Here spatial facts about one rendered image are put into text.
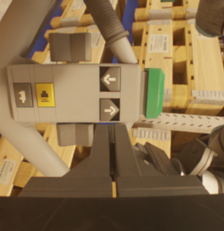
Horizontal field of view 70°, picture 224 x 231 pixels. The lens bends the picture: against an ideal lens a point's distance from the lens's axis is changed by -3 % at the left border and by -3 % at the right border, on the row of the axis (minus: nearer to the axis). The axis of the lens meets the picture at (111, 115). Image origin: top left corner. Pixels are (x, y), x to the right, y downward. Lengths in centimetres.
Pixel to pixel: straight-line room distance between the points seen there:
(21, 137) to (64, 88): 12
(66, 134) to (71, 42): 14
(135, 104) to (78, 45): 12
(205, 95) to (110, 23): 98
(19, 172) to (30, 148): 88
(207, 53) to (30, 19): 127
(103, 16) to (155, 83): 12
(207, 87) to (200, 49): 35
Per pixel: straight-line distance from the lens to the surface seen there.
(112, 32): 26
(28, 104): 28
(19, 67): 28
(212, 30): 91
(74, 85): 26
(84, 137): 28
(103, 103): 25
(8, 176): 125
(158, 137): 100
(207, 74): 129
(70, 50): 27
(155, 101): 27
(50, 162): 33
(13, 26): 30
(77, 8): 214
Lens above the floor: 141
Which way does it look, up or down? 14 degrees down
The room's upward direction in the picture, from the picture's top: 94 degrees clockwise
